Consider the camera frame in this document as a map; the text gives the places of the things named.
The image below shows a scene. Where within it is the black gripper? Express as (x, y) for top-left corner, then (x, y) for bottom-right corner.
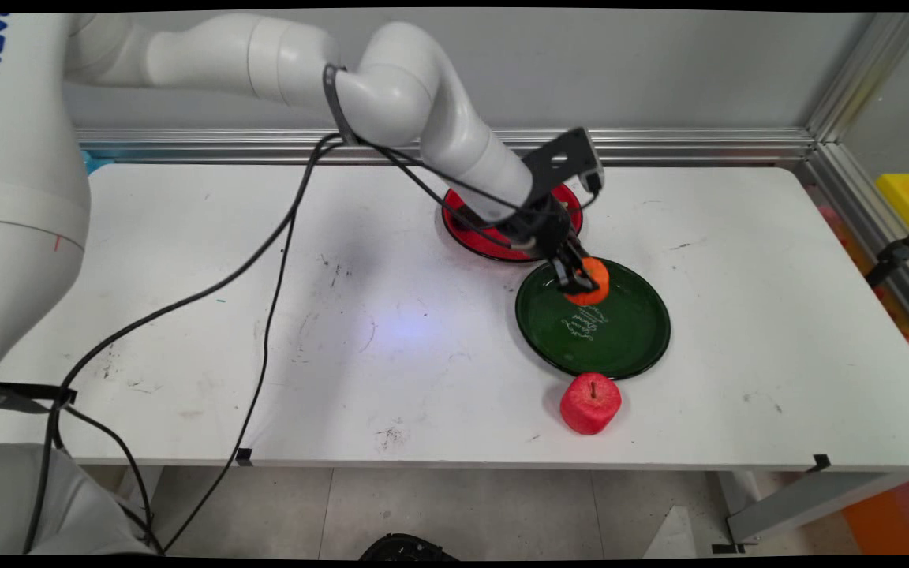
(502, 197), (600, 293)

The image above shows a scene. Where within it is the orange toy fruit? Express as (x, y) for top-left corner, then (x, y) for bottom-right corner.
(563, 257), (611, 307)

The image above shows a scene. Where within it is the green plate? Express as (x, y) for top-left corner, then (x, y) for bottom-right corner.
(515, 257), (671, 381)

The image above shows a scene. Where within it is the red plate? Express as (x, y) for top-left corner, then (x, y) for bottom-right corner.
(442, 181), (584, 263)

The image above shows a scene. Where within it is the red toy apple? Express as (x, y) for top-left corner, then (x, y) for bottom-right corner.
(559, 372), (623, 436)

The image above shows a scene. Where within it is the grey table leg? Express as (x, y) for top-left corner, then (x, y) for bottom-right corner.
(725, 471), (897, 547)

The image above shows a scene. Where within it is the black round floor object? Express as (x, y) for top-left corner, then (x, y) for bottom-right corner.
(358, 533), (460, 562)

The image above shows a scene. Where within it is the black stand clamp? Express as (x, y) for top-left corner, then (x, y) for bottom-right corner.
(865, 209), (909, 289)

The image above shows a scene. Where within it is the orange box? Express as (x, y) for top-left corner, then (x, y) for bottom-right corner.
(841, 473), (909, 555)

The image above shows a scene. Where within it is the black cable with silver connector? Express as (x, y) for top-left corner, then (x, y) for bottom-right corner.
(24, 134), (541, 555)

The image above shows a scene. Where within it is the black camera cable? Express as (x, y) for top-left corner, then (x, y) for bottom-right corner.
(52, 134), (606, 555)

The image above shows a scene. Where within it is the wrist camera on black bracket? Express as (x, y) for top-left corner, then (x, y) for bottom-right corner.
(522, 127), (606, 200)

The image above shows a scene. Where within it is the horizontal aluminium frame rail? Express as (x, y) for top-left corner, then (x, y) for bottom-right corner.
(76, 129), (818, 166)

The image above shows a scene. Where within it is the aluminium side frame rail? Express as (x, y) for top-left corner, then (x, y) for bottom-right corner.
(798, 142), (909, 352)

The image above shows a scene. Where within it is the aluminium corner post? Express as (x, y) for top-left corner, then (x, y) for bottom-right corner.
(806, 12), (909, 144)

